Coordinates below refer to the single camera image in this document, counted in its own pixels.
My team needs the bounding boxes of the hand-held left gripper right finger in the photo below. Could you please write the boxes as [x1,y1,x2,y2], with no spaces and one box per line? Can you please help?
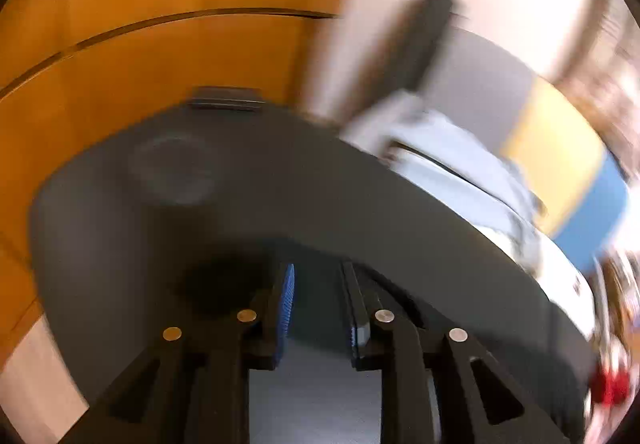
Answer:
[341,261,571,444]

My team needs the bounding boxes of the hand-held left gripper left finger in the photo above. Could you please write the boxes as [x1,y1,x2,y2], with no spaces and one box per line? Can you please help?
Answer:
[62,263,297,444]

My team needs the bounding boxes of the dark grey garment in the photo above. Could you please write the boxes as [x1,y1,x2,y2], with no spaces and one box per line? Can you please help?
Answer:
[27,106,598,444]

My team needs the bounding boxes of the pile of light clothes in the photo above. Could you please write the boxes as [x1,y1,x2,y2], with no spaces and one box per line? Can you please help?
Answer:
[340,91,601,340]

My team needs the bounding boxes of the black flat device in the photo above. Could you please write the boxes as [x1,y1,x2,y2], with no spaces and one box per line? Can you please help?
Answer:
[187,86,266,112]

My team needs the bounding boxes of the red cloth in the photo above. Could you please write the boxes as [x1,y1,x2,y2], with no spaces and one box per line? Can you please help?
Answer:
[590,369,632,407]

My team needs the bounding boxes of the patterned bedding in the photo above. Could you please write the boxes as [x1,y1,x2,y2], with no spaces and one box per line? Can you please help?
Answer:
[595,249,640,425]

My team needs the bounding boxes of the grey yellow blue board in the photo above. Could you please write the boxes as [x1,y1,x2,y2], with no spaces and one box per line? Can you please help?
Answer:
[420,29,631,275]

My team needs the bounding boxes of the black panel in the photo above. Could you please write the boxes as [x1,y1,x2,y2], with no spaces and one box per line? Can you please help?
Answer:
[345,0,463,125]

